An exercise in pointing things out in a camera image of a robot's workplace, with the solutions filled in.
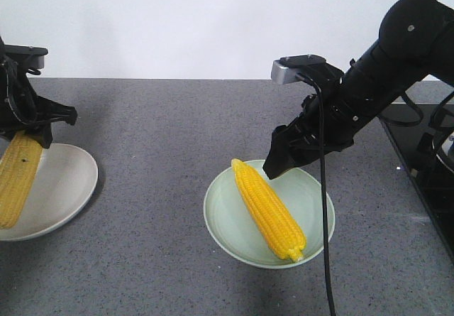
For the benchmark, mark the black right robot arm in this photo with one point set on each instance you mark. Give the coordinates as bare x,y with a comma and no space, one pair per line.
415,40

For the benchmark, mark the black glass gas hob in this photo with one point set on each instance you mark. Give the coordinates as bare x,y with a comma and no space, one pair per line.
438,201

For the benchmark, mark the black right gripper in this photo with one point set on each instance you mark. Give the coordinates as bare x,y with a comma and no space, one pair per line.
328,122

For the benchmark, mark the bright yellow corn cob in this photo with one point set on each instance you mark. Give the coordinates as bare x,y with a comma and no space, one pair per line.
279,229

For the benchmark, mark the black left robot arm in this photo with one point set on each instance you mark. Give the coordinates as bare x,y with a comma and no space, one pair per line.
22,109

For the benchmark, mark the orange-yellow corn cob back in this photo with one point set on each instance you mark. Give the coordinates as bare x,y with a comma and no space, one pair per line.
19,164

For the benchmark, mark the gas burner with pan support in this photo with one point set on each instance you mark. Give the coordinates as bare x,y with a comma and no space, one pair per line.
443,142

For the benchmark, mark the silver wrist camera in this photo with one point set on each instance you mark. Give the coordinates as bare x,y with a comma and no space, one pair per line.
27,56
285,70

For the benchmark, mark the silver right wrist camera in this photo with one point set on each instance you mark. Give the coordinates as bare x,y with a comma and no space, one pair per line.
285,70

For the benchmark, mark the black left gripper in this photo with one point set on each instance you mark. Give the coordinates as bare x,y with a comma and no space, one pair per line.
23,110

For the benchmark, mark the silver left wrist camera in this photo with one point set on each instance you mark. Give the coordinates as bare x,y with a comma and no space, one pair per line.
27,56

